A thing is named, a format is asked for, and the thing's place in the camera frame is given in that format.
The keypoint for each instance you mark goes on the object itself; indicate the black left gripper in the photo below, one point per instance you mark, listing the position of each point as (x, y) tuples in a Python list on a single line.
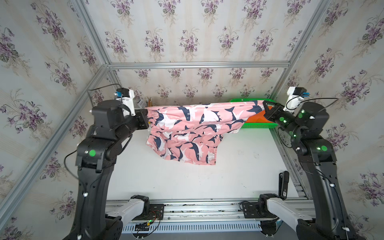
[(139, 114)]

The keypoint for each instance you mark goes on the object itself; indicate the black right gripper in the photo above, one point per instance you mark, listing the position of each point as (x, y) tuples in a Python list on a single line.
[(274, 113)]

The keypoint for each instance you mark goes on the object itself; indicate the orange cloth garment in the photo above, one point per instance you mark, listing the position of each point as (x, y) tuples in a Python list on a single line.
[(257, 115)]

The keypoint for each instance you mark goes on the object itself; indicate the pink patterned garment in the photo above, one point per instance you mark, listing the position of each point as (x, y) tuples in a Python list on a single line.
[(192, 133)]

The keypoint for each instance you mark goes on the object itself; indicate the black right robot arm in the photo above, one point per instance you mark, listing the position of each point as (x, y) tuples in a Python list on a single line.
[(318, 159)]

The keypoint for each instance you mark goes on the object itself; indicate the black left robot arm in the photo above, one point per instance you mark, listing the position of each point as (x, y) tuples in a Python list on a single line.
[(113, 128)]

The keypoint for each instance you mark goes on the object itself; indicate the wooden pencils bundle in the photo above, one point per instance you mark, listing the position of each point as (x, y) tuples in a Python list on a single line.
[(149, 102)]

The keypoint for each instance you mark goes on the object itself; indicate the green plastic basket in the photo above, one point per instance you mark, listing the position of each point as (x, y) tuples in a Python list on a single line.
[(256, 126)]

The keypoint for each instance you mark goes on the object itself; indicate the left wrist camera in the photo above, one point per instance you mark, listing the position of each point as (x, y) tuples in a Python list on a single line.
[(126, 97)]

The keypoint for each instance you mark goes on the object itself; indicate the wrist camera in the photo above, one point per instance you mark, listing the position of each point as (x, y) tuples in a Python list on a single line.
[(126, 97), (295, 96)]

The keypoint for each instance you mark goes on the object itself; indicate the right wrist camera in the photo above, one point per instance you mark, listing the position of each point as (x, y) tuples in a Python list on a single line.
[(295, 96)]

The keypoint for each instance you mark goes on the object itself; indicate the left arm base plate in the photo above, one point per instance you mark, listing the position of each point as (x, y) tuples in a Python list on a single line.
[(155, 212)]

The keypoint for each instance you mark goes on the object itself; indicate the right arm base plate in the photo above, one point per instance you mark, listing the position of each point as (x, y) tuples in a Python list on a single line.
[(256, 210)]

